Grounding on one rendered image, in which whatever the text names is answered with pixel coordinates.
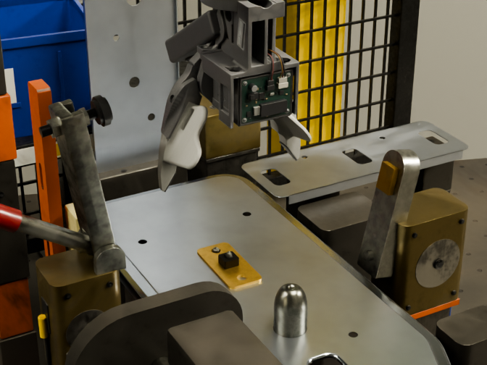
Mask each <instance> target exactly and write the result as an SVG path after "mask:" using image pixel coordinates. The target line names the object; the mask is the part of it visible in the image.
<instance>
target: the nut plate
mask: <svg viewBox="0 0 487 365"><path fill-rule="evenodd" d="M214 247H217V248H219V249H220V252H219V253H213V252H212V249H213V248H214ZM228 251H230V252H231V253H232V255H233V258H231V259H226V258H225V255H226V253H227V252H228ZM197 254H198V255H199V256H200V258H201V259H202V260H203V261H204V262H205V263H206V264H207V265H208V266H209V268H210V269H211V270H212V271H213V272H214V273H215V274H216V275H217V276H218V277H219V278H220V279H221V280H222V281H223V282H224V283H225V284H226V285H227V286H228V288H230V289H237V288H242V287H244V286H247V285H252V284H254V283H258V282H261V280H262V276H261V275H260V274H259V273H258V272H257V271H256V270H255V269H254V268H253V267H252V266H251V265H250V264H249V263H248V262H247V261H246V260H245V259H244V258H243V257H242V256H241V255H240V254H239V253H238V252H237V251H236V250H235V249H234V248H233V247H232V246H231V245H230V244H229V243H218V244H215V245H212V246H207V247H204V248H200V249H198V250H197ZM239 277H245V278H246V279H245V280H239V279H238V278H239Z"/></svg>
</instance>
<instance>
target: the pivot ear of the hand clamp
mask: <svg viewBox="0 0 487 365"><path fill-rule="evenodd" d="M93 267H94V272H95V273H96V275H100V274H104V273H107V272H112V271H114V270H121V269H125V268H126V259H125V252H124V250H122V249H121V247H119V246H118V245H115V244H111V245H107V246H103V247H101V248H100V249H99V250H98V251H97V252H96V253H95V254H94V257H93Z"/></svg>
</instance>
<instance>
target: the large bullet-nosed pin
mask: <svg viewBox="0 0 487 365"><path fill-rule="evenodd" d="M273 330H274V331H275V333H276V334H278V335H280V336H282V337H288V338H293V337H300V336H302V335H303V334H304V333H305V332H306V331H307V297H306V294H305V292H304V290H303V289H302V288H301V287H300V286H299V285H297V284H295V283H287V284H284V285H282V286H281V287H280V288H279V290H278V291H277V293H276V296H275V300H274V320H273Z"/></svg>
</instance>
